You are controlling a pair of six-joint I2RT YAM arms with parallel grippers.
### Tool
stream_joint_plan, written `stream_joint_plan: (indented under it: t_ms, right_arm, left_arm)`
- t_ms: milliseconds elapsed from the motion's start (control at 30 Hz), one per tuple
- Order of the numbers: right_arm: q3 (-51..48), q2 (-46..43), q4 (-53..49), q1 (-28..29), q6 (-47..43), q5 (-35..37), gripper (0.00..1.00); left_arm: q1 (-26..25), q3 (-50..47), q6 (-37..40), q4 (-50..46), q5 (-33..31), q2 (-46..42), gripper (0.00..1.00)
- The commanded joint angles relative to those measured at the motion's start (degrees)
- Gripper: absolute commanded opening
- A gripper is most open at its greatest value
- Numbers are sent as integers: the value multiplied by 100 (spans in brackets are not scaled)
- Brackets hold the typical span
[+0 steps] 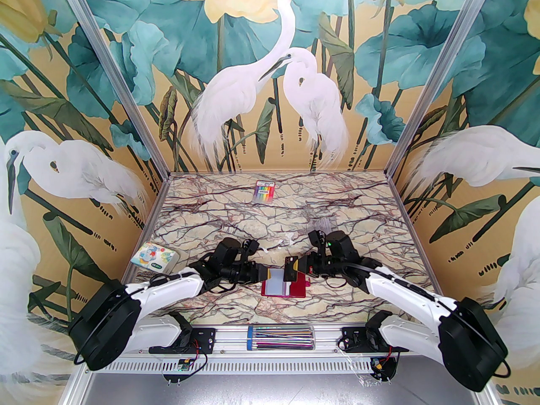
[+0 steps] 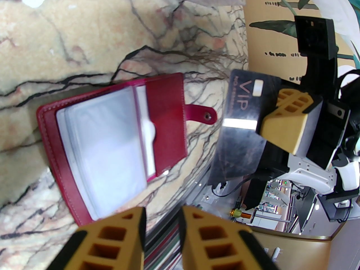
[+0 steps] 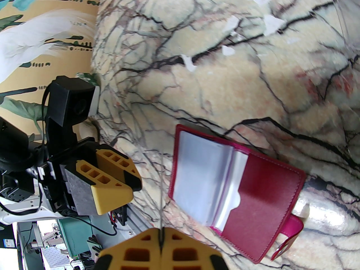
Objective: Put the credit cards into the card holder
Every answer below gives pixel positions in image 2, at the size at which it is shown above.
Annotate black VIP card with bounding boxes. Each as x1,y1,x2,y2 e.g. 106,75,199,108
208,69,282,185

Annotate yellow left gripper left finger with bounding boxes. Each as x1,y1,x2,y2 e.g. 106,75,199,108
46,206,147,270

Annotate red leather card holder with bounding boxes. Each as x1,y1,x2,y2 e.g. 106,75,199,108
36,72,217,226

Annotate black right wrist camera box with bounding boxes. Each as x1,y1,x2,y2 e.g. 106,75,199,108
294,16,339,61

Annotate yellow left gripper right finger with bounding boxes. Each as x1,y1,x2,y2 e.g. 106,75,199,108
179,205,275,270

